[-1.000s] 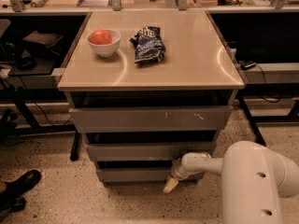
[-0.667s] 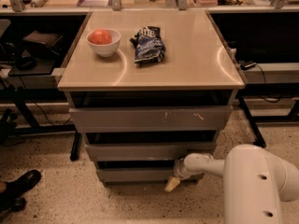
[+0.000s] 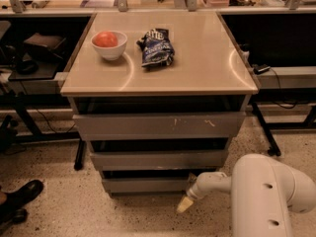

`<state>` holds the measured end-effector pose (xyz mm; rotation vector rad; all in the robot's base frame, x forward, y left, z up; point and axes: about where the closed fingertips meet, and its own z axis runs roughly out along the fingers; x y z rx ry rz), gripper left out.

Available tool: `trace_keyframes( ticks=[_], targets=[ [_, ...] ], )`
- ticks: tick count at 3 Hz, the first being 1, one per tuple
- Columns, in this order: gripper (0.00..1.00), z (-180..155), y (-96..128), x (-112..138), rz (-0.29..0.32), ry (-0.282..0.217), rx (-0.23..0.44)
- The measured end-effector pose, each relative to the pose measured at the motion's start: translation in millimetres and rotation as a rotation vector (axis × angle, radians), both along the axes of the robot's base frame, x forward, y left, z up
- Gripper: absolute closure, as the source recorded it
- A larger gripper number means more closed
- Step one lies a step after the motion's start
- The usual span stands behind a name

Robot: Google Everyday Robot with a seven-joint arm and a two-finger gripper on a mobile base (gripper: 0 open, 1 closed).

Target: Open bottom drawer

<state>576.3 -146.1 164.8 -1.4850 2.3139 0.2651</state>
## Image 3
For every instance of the grey top drawer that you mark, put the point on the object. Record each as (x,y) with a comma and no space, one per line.
(158,126)

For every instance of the grey drawer cabinet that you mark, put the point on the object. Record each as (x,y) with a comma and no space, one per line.
(207,75)

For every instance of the grey bottom drawer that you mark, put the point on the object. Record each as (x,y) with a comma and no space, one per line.
(145,185)

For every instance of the grey drawer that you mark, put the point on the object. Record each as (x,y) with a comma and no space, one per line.
(159,160)
(158,126)
(145,185)

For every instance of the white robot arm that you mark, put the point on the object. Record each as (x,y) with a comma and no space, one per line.
(263,193)

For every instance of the black shoe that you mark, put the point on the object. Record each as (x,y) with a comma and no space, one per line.
(16,200)

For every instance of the dark box under desk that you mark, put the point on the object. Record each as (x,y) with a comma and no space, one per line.
(45,48)

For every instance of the grey middle drawer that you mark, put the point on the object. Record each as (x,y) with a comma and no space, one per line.
(159,160)

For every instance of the red apple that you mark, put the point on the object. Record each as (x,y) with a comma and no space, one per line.
(105,39)

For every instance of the white ceramic bowl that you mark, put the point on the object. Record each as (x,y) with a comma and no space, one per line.
(112,53)

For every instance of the blue chip bag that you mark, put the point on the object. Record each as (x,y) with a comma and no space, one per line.
(156,48)

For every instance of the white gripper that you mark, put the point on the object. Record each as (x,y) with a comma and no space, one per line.
(194,192)

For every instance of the black power adapter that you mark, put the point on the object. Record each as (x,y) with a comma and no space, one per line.
(260,69)

